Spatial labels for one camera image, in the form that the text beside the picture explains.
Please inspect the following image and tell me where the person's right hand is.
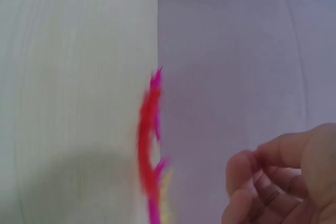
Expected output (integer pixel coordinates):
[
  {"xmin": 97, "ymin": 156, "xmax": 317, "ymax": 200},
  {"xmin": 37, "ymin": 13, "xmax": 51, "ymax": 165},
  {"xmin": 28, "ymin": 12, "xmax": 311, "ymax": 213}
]
[{"xmin": 221, "ymin": 122, "xmax": 336, "ymax": 224}]

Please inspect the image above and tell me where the magenta fluffy feather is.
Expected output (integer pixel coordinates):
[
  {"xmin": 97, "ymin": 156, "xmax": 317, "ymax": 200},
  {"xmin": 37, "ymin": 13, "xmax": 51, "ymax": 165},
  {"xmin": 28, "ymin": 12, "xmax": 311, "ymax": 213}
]
[{"xmin": 147, "ymin": 65, "xmax": 172, "ymax": 224}]

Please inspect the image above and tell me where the red fluffy feather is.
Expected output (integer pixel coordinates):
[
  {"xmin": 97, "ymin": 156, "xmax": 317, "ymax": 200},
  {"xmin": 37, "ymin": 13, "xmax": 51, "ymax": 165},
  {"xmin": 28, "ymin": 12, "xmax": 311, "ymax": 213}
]
[{"xmin": 136, "ymin": 87, "xmax": 164, "ymax": 199}]

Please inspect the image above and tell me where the yellow fluffy feather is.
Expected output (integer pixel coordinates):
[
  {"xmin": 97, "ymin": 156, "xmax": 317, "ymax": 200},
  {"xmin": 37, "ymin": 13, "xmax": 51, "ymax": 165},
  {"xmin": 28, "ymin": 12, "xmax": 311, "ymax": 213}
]
[{"xmin": 159, "ymin": 168, "xmax": 176, "ymax": 224}]

